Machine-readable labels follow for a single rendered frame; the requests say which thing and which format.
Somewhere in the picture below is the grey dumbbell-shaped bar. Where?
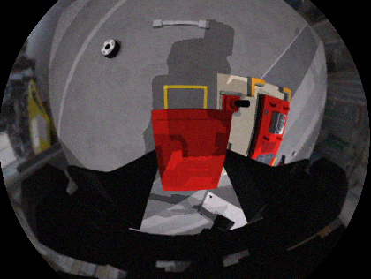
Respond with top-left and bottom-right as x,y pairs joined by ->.
153,19 -> 210,29

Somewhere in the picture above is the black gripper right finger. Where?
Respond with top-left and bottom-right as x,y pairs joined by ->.
223,149 -> 310,222

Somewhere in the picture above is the black toy tyre with white hub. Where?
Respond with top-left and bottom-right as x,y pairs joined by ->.
101,39 -> 120,58

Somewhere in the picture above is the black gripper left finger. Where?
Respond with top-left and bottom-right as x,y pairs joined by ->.
67,150 -> 157,230

